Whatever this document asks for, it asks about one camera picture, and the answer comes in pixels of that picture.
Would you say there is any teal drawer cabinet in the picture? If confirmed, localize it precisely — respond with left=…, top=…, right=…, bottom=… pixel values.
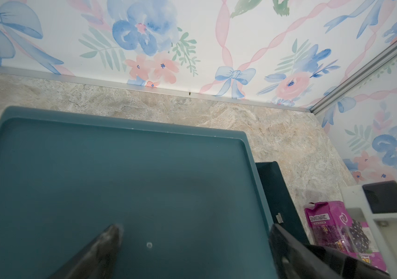
left=0, top=107, right=277, bottom=279

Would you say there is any purple snack bag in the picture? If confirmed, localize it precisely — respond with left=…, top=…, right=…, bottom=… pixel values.
left=304, top=201, right=387, bottom=272

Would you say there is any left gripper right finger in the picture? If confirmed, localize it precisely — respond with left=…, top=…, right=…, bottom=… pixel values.
left=269, top=224, right=390, bottom=279

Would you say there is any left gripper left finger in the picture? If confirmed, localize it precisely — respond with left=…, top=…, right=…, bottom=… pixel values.
left=50, top=224, right=123, bottom=279

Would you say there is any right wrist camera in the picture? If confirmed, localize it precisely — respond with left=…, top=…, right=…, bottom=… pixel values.
left=341, top=181, right=397, bottom=279

